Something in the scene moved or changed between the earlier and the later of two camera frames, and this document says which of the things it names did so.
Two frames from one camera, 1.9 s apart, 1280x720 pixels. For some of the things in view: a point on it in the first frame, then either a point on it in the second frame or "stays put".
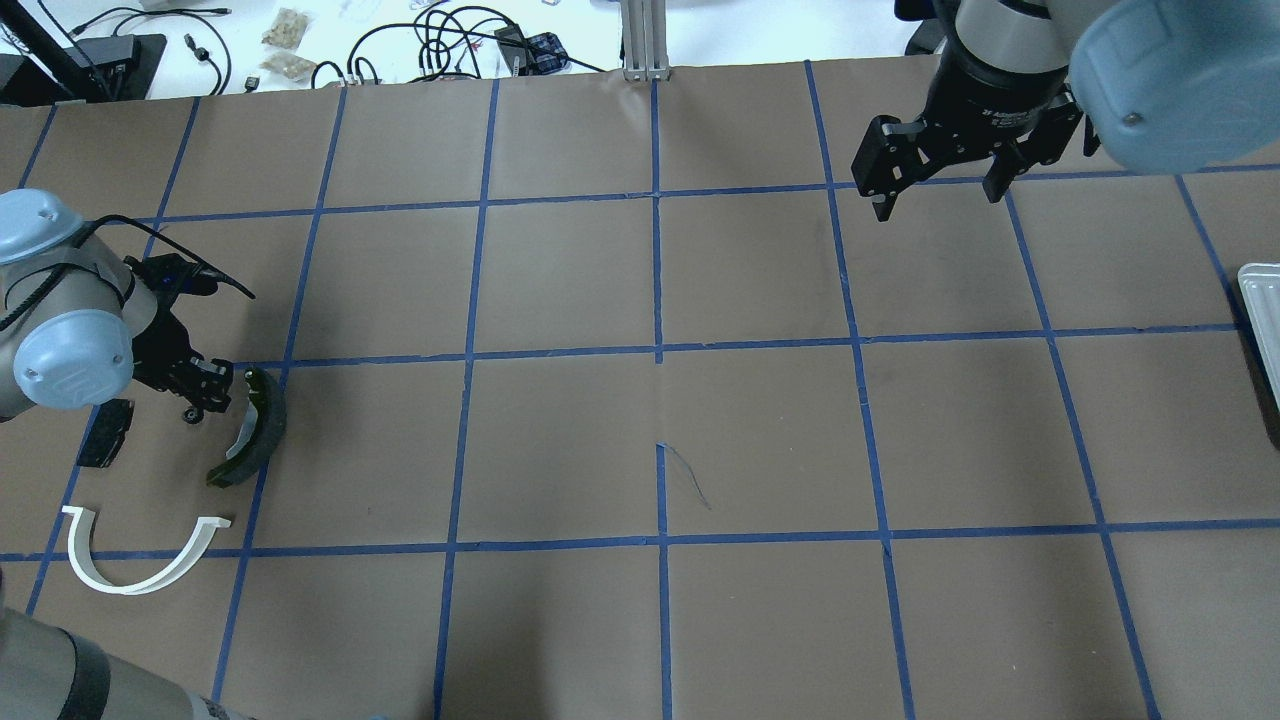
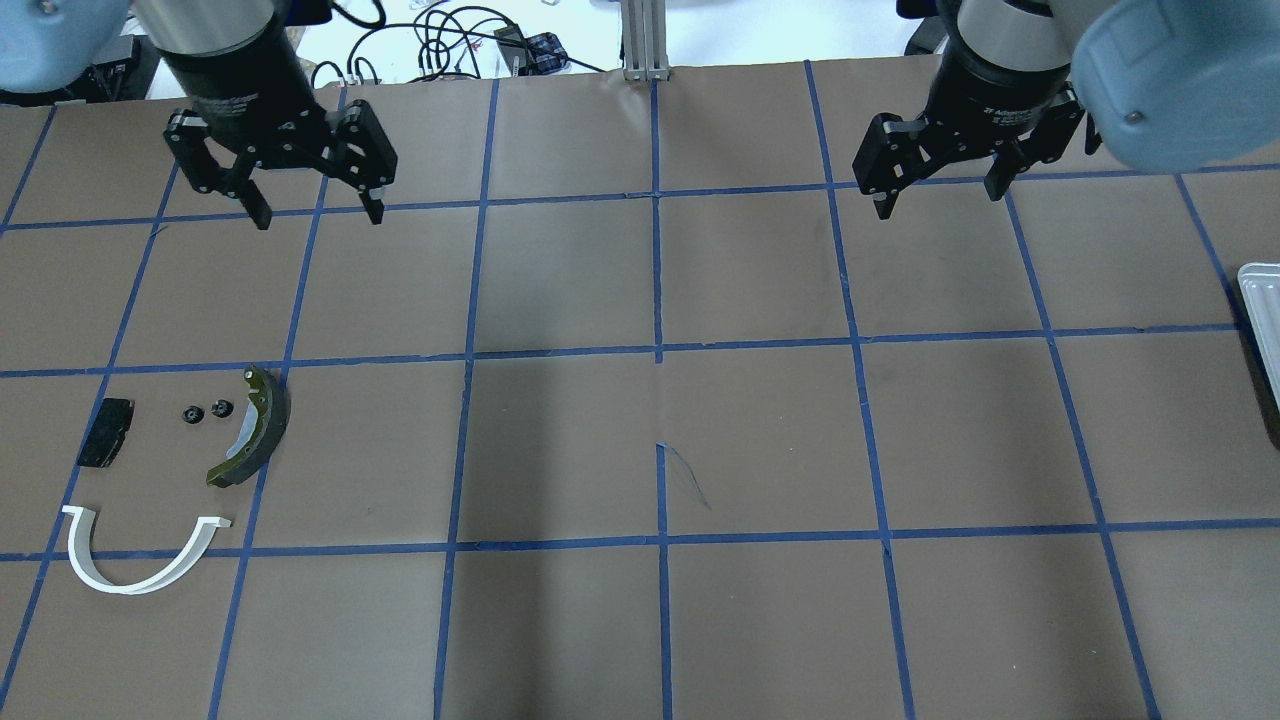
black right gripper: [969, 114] stays put
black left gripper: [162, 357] to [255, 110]
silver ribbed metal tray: [1260, 284] stays put
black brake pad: [108, 426] stays put
